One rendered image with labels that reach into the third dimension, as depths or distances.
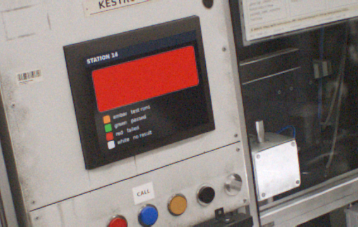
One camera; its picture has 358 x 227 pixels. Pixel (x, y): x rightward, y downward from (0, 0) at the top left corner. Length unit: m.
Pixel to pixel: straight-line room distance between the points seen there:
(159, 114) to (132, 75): 0.08
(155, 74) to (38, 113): 0.20
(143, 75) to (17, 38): 0.21
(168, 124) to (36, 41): 0.26
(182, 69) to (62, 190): 0.28
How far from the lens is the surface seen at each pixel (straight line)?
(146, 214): 1.42
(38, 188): 1.33
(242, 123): 1.53
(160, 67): 1.38
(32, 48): 1.30
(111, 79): 1.33
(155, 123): 1.38
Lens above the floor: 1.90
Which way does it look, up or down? 15 degrees down
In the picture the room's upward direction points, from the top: 9 degrees counter-clockwise
